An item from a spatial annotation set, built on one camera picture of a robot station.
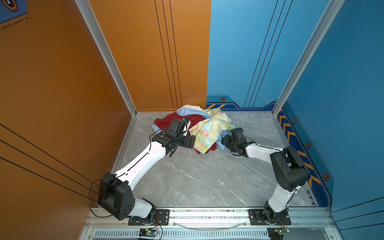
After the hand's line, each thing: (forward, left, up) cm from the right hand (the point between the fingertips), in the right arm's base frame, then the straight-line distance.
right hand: (222, 141), depth 98 cm
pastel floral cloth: (+6, +10, +3) cm, 12 cm away
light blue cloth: (+2, +1, -1) cm, 3 cm away
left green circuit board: (-48, +41, -6) cm, 64 cm away
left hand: (-6, +21, +15) cm, 26 cm away
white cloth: (+31, +21, +3) cm, 38 cm away
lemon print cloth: (+27, +5, +1) cm, 28 cm away
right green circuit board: (-48, -23, -5) cm, 53 cm away
